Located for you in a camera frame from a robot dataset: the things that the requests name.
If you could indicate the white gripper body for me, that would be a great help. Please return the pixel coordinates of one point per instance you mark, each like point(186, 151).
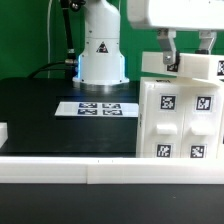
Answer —
point(176, 14)

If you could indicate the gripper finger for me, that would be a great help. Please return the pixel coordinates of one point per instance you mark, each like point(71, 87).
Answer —
point(166, 39)
point(207, 41)

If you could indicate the small white cabinet top box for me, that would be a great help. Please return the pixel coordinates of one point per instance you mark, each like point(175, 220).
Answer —
point(199, 66)

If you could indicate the white door panel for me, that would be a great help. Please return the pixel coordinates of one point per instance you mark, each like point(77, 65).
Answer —
point(164, 122)
point(202, 123)

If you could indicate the white cabinet body box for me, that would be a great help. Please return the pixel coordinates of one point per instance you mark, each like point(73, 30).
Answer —
point(184, 85)

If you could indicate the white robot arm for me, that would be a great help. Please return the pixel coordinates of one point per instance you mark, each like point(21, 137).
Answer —
point(186, 33)

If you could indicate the white marker base sheet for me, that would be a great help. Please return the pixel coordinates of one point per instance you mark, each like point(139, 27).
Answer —
point(96, 109)

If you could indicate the white U-shaped fence frame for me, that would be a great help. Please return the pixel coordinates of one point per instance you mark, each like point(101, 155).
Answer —
point(110, 170)

